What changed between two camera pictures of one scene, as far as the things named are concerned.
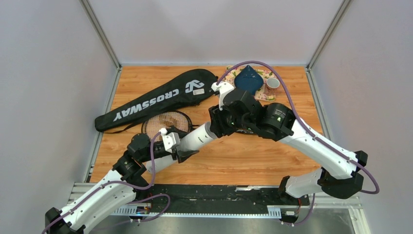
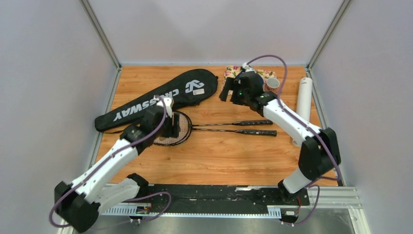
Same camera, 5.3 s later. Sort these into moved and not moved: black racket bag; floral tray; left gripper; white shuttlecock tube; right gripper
Moved: right gripper; left gripper; white shuttlecock tube
Not moved: floral tray; black racket bag
